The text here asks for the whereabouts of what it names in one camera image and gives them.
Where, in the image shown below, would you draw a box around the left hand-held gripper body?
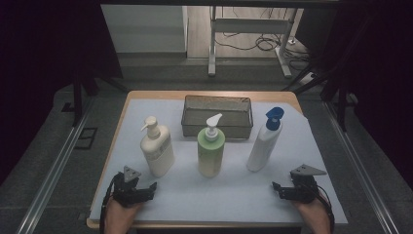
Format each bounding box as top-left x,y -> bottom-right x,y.
111,165 -> 145,209

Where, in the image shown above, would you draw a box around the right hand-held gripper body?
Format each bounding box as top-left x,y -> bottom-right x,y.
289,164 -> 328,205

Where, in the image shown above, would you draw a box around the cream pump bottle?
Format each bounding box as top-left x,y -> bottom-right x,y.
139,115 -> 175,178

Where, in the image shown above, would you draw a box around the white bottle with blue pump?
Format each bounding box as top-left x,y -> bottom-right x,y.
245,106 -> 285,173

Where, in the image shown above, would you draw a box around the green pump bottle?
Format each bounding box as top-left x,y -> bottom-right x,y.
197,112 -> 226,178

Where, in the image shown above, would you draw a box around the metal mesh basket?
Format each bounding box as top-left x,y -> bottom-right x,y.
180,95 -> 254,140

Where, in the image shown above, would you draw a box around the person's left hand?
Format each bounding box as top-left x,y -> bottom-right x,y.
103,198 -> 144,234

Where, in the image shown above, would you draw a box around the person's right hand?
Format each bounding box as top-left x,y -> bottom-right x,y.
291,198 -> 333,234

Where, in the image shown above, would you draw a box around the black stand leg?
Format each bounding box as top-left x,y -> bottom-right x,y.
282,64 -> 350,133
71,64 -> 100,129

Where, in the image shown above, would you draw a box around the white power strip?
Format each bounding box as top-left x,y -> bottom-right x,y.
299,71 -> 319,86

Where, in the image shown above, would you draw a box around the dark curtain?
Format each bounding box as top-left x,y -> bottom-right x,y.
0,0 -> 124,186
295,0 -> 413,188

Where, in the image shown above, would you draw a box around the white metal stand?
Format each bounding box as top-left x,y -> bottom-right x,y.
207,6 -> 295,79

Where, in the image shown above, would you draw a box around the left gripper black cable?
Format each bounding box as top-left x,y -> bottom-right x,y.
98,174 -> 125,234

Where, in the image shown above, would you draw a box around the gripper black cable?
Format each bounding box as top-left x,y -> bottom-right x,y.
98,174 -> 125,234
310,183 -> 336,234

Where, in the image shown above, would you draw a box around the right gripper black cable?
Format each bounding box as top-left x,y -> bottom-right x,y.
310,183 -> 336,234

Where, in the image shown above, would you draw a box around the aluminium rail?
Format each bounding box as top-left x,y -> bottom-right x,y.
323,100 -> 401,234
16,97 -> 95,234

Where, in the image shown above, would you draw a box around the black floor cables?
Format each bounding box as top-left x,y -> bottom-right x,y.
213,6 -> 311,71

